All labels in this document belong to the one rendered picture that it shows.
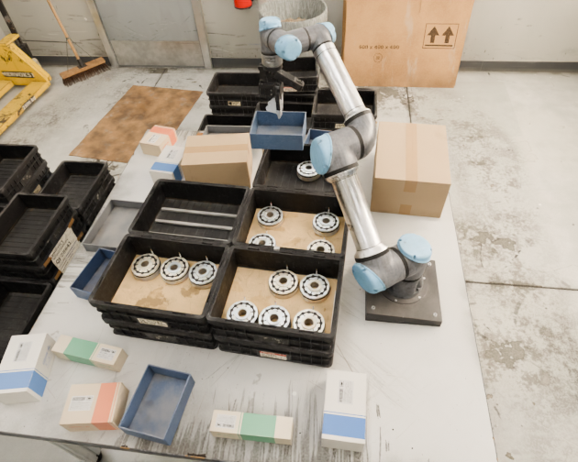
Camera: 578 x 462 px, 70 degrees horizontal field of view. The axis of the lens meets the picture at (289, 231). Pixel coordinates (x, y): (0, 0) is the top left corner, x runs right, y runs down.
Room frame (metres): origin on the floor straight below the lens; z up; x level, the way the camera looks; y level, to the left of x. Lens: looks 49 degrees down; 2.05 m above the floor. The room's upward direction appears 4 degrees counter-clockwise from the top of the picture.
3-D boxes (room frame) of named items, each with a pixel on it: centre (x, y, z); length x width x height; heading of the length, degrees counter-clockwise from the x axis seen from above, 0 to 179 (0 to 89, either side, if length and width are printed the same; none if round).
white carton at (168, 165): (1.62, 0.56, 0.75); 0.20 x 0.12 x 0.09; 163
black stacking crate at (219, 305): (0.74, 0.05, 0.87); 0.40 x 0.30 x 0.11; 76
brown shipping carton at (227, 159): (1.58, 0.31, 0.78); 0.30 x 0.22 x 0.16; 88
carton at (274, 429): (0.38, 0.15, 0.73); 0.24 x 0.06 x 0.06; 80
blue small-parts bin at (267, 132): (1.35, 0.01, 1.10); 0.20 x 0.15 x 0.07; 80
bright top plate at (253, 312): (0.69, 0.17, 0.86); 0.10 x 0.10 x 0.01
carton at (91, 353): (0.66, 0.72, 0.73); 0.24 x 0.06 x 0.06; 73
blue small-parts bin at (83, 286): (0.98, 0.74, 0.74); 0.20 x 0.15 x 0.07; 159
